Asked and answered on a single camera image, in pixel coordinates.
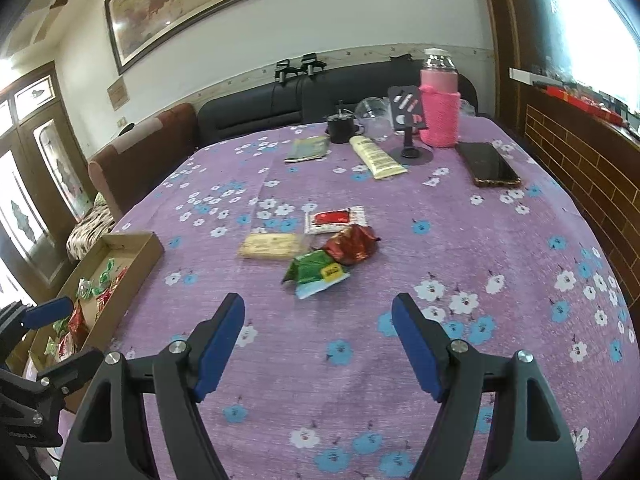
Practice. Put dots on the zebra pattern blanket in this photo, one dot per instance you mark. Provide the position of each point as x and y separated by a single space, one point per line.
97 222

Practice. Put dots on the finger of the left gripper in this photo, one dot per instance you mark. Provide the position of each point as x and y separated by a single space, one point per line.
48 313

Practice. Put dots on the red white snack packet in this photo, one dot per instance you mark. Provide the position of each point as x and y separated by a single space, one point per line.
74 334

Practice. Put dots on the pink sleeved bottle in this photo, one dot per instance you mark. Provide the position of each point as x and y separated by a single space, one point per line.
440 99

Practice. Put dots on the brown armchair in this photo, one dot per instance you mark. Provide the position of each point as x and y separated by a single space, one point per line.
131 166

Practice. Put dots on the clear plastic cup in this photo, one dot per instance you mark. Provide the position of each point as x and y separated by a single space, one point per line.
373 115

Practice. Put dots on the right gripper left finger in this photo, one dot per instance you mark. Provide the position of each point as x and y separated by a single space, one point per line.
186 371

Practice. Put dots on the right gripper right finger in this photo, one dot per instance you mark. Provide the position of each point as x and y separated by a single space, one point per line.
445 368

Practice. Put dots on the black grippers on sofa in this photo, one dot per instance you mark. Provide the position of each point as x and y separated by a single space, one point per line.
308 65

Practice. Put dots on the green white snack packet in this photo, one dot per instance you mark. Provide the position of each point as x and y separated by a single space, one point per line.
92 288

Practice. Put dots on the small black cup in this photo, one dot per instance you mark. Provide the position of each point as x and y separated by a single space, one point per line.
340 126

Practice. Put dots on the cream tube package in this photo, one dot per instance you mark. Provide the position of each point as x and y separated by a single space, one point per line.
380 164

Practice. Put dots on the dark red foil snack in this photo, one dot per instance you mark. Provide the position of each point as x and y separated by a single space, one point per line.
352 245

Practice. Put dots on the green crinkled snack packet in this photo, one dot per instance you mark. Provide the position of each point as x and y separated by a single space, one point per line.
314 272

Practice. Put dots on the purple floral tablecloth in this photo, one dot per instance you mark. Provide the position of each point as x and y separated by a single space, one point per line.
320 388

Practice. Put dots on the black leather sofa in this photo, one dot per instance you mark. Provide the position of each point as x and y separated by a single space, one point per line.
302 99

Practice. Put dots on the black phone stand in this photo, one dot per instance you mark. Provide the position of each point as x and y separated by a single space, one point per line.
407 116

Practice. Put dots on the clear green snack packet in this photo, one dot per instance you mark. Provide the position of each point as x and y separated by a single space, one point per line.
60 327

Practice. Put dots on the green booklet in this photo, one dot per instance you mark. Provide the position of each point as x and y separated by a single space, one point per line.
305 150

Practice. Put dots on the beige wafer snack packet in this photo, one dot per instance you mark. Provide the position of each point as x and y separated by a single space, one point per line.
273 246

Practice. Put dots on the black smartphone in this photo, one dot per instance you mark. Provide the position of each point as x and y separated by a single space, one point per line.
487 168

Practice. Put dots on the shallow cardboard box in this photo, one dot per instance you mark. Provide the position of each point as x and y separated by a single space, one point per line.
135 257

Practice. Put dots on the red ketchup sachet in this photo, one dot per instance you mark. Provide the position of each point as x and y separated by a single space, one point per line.
333 221

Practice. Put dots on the wooden glass door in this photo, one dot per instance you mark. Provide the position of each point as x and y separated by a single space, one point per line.
45 188

